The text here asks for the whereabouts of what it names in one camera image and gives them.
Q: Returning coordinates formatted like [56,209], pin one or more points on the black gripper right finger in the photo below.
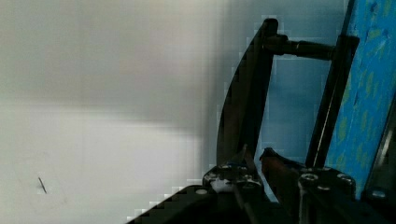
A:
[310,195]

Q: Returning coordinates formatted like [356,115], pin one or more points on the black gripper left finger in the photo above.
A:
[238,189]

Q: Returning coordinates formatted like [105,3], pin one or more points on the black and silver toaster oven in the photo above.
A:
[297,84]

